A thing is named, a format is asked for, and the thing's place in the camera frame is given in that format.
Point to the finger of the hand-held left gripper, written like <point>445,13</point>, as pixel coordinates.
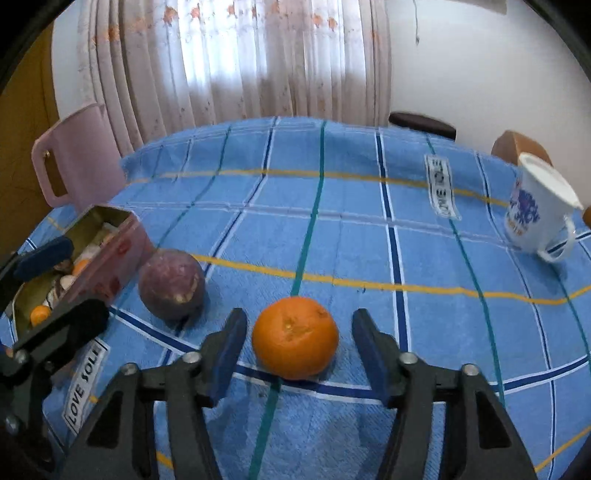
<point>69,323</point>
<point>44,258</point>

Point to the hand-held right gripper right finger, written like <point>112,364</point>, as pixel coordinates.
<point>369,350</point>

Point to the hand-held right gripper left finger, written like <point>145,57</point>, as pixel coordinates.
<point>226,355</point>

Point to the small orange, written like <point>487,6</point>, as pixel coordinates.
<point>40,315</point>

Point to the small brown and white fruit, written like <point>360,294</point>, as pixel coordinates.
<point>68,280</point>

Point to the large orange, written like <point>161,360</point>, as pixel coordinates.
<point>81,266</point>
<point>295,339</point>

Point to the rectangular tin box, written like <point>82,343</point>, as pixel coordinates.
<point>120,263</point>

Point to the purple passion fruit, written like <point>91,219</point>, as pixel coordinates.
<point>171,284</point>

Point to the pink plastic pitcher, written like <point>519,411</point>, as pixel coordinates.
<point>87,152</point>

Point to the blue checked tablecloth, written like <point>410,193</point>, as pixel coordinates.
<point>346,221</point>

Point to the brown wooden door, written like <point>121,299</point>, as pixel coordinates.
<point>23,115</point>

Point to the white floral mug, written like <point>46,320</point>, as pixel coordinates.
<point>531,207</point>

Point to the dark round stool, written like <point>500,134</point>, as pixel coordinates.
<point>422,123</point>

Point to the sheer embroidered curtain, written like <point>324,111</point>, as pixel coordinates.
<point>231,60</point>

